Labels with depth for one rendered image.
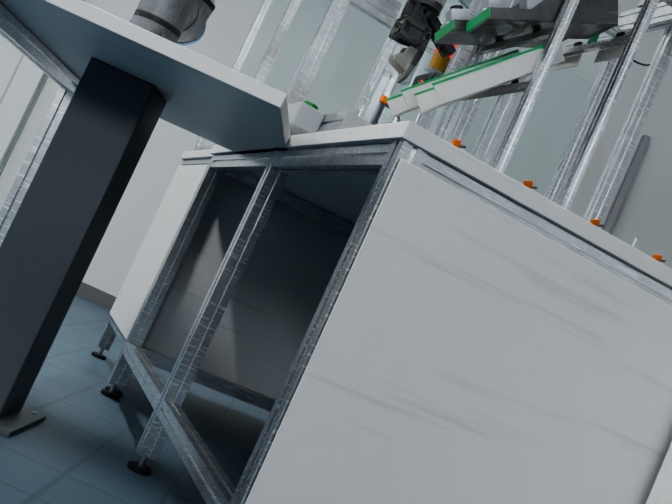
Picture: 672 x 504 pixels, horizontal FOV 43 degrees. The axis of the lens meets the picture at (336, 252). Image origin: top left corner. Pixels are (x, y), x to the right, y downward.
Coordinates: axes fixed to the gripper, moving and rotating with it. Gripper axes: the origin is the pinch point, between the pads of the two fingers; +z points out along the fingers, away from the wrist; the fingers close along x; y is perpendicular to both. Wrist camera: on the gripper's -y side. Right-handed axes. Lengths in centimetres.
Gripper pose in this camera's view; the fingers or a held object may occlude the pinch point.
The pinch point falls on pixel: (403, 79)
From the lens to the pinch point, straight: 221.8
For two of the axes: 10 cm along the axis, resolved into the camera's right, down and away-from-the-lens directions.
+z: -4.1, 9.1, -0.6
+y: -8.4, -4.1, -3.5
